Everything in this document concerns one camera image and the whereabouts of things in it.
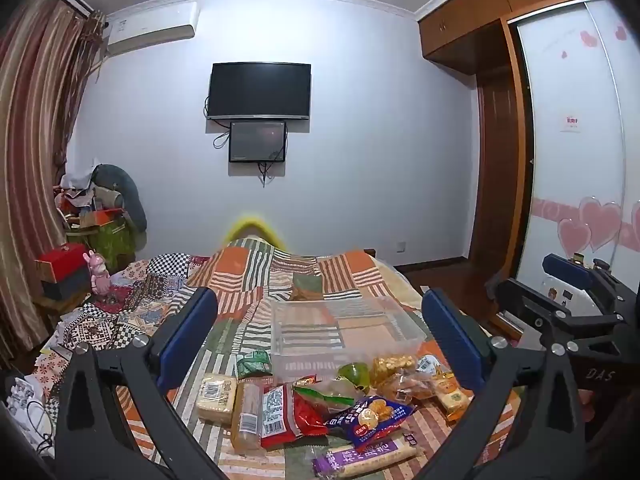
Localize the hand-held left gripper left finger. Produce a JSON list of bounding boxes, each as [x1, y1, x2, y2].
[[54, 287, 228, 480]]

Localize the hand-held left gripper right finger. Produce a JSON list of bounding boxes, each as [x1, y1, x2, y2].
[[415, 288, 587, 480]]

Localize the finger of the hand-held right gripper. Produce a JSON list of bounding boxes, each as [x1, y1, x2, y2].
[[542, 253, 623, 306], [492, 277, 576, 331]]

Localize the orange fried snack bag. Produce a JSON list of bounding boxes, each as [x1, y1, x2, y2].
[[370, 353, 418, 386]]

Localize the green white snack packet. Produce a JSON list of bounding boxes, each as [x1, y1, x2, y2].
[[235, 350, 273, 380]]

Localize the clear bread packet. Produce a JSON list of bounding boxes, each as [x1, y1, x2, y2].
[[377, 372, 431, 403]]

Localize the clear plastic container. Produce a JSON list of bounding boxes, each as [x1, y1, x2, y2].
[[270, 295, 426, 391]]

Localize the green jelly cup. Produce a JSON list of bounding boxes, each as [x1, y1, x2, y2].
[[337, 362, 372, 395]]

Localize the blue snack packet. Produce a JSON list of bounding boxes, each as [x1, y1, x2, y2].
[[325, 395, 418, 453]]

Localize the red snack packet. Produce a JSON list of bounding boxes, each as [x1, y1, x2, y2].
[[260, 382, 328, 451]]

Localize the green-edged clear snack packet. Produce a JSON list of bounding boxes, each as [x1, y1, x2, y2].
[[292, 375, 356, 413]]

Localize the white suitcase with stickers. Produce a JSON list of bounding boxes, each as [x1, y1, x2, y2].
[[547, 280, 608, 318]]

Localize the yellow green cracker packet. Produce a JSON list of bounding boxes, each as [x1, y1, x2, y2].
[[430, 377, 471, 421]]

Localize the pale yellow cracker block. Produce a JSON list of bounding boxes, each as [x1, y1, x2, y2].
[[196, 372, 238, 426]]

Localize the long tan biscuit packet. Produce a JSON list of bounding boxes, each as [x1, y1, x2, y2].
[[230, 382, 266, 453]]

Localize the pink plush toy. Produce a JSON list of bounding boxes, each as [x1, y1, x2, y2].
[[86, 250, 112, 301]]

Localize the green cardboard box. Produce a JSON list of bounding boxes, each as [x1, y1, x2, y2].
[[67, 207, 138, 271]]

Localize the patchwork blanket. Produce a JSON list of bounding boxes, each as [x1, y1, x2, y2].
[[35, 237, 526, 480]]

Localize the yellow curved object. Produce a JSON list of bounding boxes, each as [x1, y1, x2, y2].
[[224, 212, 287, 251]]

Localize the brown wooden door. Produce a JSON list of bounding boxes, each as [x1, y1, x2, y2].
[[470, 72, 521, 271]]

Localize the red black box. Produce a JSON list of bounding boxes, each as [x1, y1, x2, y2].
[[35, 245, 98, 301]]

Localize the purple wrapped wafer bar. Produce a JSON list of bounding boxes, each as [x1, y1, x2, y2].
[[312, 437, 418, 478]]

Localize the white printed cloth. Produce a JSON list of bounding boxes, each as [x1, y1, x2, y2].
[[0, 375, 56, 441]]

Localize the striped brown curtain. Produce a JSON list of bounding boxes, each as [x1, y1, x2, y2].
[[0, 0, 103, 361]]

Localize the wooden wardrobe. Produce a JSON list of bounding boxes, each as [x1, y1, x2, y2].
[[417, 0, 608, 341]]

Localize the white air conditioner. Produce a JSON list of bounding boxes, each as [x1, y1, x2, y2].
[[102, 2, 197, 58]]

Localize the small black wall monitor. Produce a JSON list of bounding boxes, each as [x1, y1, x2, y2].
[[229, 120, 287, 163]]

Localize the black wall television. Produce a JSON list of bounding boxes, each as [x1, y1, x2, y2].
[[206, 62, 312, 122]]

